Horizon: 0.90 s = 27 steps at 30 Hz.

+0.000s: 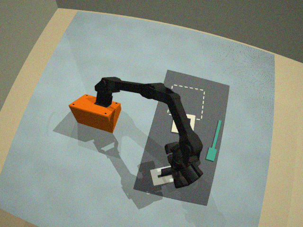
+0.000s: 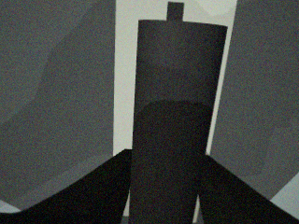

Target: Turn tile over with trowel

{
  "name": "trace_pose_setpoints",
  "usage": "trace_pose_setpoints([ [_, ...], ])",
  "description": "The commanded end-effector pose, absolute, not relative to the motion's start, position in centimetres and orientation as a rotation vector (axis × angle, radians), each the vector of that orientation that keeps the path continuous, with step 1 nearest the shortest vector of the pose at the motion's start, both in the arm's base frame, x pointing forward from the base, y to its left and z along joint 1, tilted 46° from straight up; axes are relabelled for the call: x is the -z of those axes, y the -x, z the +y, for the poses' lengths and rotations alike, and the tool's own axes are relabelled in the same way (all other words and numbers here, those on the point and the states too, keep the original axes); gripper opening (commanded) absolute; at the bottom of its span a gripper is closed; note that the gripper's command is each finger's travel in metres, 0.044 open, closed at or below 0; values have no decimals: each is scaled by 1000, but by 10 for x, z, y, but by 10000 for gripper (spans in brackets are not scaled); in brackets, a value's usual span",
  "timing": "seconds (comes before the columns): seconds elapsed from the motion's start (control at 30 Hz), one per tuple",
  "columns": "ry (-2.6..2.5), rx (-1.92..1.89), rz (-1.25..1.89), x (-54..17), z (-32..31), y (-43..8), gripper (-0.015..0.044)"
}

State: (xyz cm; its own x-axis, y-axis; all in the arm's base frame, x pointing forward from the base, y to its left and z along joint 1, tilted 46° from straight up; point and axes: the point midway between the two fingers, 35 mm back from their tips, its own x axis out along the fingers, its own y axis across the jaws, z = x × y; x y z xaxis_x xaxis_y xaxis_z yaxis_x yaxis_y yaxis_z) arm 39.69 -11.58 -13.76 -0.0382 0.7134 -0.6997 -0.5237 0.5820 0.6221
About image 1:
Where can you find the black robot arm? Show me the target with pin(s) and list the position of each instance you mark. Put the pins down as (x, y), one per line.
(186, 154)

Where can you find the cream square tile with dark centre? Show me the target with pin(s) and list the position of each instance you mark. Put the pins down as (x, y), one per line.
(191, 119)

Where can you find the green small trowel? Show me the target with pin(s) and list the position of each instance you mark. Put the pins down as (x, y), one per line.
(212, 151)

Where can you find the dark grey rectangular mat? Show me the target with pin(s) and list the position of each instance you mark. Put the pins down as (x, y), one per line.
(154, 156)

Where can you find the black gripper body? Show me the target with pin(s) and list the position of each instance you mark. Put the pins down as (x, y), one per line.
(179, 181)

